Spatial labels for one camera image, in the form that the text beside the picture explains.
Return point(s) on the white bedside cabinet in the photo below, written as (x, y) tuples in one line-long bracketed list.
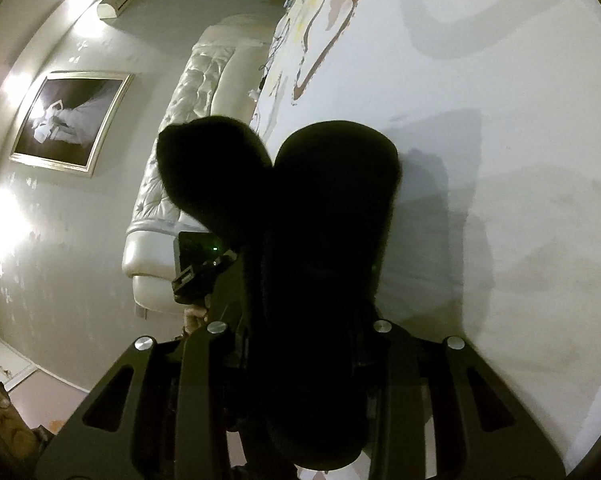
[(14, 368)]

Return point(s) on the framed black white photo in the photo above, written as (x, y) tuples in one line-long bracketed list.
[(67, 120)]

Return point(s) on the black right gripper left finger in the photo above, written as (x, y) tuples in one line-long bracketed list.
[(164, 410)]

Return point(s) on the black pants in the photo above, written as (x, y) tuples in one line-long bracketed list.
[(309, 224)]

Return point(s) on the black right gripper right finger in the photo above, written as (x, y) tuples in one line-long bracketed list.
[(481, 429)]

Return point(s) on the patterned white bed sheet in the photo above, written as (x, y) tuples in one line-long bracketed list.
[(495, 109)]

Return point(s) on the person left hand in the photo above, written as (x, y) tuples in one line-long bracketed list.
[(194, 317)]

